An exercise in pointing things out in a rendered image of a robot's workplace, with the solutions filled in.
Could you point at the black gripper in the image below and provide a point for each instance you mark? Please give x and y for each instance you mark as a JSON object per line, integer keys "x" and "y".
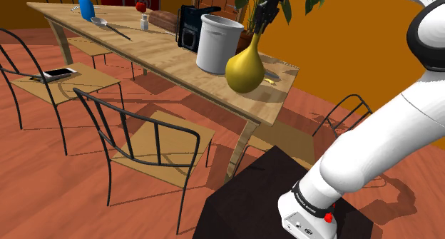
{"x": 269, "y": 7}

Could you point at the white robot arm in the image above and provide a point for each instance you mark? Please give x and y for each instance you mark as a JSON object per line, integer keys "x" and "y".
{"x": 375, "y": 141}

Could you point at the white ceramic crock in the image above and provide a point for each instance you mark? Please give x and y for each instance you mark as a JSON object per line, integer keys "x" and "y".
{"x": 217, "y": 47}

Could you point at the grey knife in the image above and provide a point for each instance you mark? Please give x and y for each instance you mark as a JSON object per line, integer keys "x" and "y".
{"x": 273, "y": 74}

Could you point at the yellow round long-necked vase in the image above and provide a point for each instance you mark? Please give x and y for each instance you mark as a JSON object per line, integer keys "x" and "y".
{"x": 245, "y": 71}

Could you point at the small yellow object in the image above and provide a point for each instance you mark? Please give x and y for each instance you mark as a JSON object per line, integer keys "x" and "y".
{"x": 269, "y": 81}

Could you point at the black portable radio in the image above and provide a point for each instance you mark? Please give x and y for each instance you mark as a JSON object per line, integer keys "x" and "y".
{"x": 189, "y": 28}

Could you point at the brown bread loaf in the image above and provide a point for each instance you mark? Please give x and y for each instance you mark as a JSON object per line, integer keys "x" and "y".
{"x": 165, "y": 20}

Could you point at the long wooden dining table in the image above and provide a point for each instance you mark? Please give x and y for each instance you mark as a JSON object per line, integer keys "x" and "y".
{"x": 160, "y": 54}

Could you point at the white salt shaker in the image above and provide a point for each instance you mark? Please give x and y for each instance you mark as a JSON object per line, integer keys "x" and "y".
{"x": 144, "y": 22}

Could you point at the red apple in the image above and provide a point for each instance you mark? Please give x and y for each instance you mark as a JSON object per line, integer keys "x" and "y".
{"x": 140, "y": 7}

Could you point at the black metal wooden-seat chair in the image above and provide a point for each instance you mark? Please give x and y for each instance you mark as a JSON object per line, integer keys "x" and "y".
{"x": 90, "y": 81}
{"x": 285, "y": 141}
{"x": 87, "y": 45}
{"x": 167, "y": 141}

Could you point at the silver ladle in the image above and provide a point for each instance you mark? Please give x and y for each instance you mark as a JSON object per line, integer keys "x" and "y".
{"x": 99, "y": 21}

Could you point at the blue bottle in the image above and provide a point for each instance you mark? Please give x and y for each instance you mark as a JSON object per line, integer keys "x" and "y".
{"x": 86, "y": 7}

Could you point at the dark robot stand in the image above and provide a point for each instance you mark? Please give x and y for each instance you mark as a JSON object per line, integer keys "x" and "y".
{"x": 250, "y": 200}

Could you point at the silver fork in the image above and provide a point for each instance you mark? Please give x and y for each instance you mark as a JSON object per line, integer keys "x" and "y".
{"x": 75, "y": 8}

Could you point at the white smartphone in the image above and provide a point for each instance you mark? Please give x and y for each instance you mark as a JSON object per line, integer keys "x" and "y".
{"x": 59, "y": 72}

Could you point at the small dark flat object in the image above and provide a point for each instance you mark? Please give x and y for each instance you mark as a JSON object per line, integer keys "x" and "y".
{"x": 37, "y": 78}

